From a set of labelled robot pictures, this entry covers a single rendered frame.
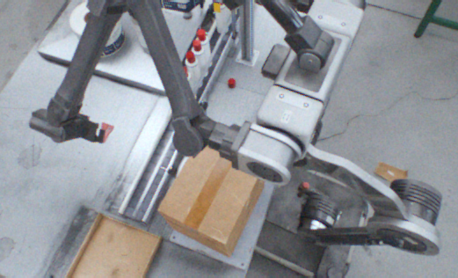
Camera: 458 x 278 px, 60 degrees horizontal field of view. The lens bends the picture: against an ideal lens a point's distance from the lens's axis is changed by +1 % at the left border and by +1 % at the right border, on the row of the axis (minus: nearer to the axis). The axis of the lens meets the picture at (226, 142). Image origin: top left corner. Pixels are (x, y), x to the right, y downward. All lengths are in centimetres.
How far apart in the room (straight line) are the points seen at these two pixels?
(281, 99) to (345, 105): 184
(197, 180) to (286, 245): 95
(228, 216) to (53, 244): 74
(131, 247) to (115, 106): 63
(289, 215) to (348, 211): 31
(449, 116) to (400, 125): 32
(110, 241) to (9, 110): 79
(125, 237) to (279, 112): 89
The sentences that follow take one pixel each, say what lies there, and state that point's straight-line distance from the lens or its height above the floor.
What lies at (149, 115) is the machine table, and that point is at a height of 83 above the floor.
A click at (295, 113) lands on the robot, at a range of 92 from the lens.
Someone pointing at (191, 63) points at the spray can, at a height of 105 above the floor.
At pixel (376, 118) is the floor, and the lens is 276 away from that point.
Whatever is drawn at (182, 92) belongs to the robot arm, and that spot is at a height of 153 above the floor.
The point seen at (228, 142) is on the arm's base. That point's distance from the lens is 92.
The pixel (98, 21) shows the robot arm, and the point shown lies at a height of 160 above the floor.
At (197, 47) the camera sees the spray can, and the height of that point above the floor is 107.
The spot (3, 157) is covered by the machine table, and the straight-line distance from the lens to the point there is 193.
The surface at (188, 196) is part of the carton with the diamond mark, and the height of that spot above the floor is 112.
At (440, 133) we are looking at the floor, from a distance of 284.
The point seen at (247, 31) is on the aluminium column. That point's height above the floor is 103.
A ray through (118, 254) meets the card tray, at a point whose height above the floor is 83.
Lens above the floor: 232
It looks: 65 degrees down
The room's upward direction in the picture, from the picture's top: 8 degrees counter-clockwise
